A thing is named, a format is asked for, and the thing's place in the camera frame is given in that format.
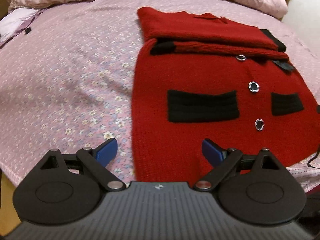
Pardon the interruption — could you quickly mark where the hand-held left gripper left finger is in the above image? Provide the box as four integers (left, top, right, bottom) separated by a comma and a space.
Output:
40, 137, 127, 191

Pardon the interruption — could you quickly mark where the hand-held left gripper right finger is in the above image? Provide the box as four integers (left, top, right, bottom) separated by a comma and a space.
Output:
193, 138, 282, 191

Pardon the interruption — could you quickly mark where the red knit cardigan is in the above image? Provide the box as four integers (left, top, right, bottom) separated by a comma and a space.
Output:
131, 6, 320, 182

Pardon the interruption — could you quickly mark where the floral pink bed sheet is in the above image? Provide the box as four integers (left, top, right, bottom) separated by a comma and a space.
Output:
0, 0, 320, 198

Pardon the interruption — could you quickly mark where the white pillow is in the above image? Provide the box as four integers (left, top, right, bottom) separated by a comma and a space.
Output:
0, 7, 38, 46

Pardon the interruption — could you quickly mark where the black cable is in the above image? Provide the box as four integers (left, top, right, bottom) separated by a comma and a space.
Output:
307, 144, 320, 168

